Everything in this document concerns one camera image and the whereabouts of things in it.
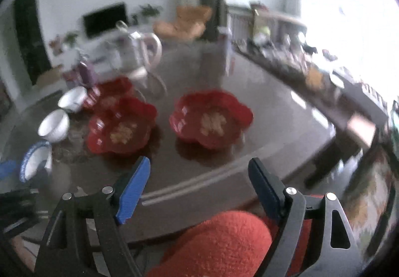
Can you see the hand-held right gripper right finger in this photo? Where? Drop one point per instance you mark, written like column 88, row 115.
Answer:
column 268, row 191

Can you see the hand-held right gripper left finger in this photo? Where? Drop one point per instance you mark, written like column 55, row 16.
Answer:
column 134, row 189

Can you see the red flower-shaped bowl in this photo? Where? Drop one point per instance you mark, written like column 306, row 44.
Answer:
column 113, row 88
column 212, row 121
column 121, row 130

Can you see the plain white bowl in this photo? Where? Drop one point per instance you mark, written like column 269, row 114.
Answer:
column 53, row 126

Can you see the white bowl with dark rim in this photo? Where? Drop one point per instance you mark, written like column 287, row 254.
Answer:
column 72, row 98

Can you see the blue patterned white bowl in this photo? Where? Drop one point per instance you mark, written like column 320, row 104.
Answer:
column 34, row 162

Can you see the person's red fleece trouser leg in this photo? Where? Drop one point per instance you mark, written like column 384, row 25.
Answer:
column 218, row 242

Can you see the cluttered long side table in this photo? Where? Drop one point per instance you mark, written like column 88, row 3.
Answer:
column 311, row 77

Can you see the purple round container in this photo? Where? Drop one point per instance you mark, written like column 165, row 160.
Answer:
column 86, row 73

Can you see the white television cabinet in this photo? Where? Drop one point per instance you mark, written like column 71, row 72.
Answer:
column 93, row 46

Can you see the red flower potted plant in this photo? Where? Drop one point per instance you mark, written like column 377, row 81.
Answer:
column 60, row 41

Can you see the wicker chair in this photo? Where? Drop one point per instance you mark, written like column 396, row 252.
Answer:
column 184, row 24

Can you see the black television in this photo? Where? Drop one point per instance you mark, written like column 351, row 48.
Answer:
column 105, row 19

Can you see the dark doorway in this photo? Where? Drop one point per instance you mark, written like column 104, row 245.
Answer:
column 28, row 35

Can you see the green potted plant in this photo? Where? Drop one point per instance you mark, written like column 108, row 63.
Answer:
column 149, row 10

